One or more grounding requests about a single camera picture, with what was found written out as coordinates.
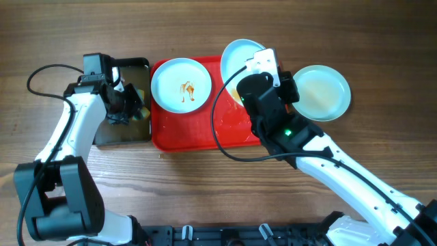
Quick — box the light blue plate front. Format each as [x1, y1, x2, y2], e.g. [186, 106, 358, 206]
[221, 39, 265, 106]

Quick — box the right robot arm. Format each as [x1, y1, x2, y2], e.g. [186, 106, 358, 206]
[237, 72, 436, 245]

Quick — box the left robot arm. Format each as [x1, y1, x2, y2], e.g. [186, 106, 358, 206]
[14, 84, 149, 245]

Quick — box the black rectangular water tray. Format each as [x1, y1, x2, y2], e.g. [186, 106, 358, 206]
[94, 57, 152, 146]

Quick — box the light blue plate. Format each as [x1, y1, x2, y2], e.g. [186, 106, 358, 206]
[221, 39, 265, 106]
[293, 65, 352, 122]
[151, 58, 212, 113]

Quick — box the green yellow sponge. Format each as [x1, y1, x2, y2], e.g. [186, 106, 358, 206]
[133, 89, 151, 120]

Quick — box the red plastic tray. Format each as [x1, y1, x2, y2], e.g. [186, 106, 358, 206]
[151, 55, 259, 152]

